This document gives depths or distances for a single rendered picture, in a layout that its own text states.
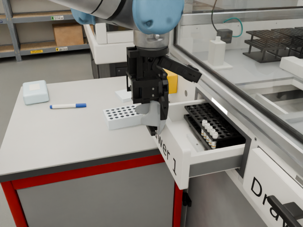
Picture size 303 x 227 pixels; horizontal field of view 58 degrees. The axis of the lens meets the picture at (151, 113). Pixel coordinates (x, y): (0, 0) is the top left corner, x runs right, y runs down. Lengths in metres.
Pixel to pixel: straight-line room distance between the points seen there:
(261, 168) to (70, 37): 4.03
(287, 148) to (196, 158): 0.18
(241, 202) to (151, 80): 0.39
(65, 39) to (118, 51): 3.03
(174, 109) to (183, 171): 0.27
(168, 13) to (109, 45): 1.05
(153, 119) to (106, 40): 0.83
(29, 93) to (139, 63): 0.68
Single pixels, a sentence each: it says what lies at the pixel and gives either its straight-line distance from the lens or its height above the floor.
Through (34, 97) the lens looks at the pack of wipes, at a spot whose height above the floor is 0.79.
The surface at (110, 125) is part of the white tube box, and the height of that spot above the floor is 0.78.
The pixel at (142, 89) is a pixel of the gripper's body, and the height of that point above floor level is 1.02.
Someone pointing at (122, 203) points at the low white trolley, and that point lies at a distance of 0.99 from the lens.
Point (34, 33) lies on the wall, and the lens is 4.81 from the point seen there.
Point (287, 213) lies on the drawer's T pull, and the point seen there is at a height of 0.91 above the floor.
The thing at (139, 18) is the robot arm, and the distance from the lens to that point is 0.36.
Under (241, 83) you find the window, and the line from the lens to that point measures 0.66.
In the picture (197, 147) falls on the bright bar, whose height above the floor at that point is 0.85.
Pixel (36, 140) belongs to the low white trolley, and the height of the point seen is 0.76.
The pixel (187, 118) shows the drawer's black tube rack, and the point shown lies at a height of 0.87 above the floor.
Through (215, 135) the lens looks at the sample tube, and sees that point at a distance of 0.65.
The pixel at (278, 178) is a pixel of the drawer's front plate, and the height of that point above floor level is 0.92.
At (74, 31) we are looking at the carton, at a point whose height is 0.35.
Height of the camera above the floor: 1.26
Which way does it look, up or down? 29 degrees down
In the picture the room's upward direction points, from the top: straight up
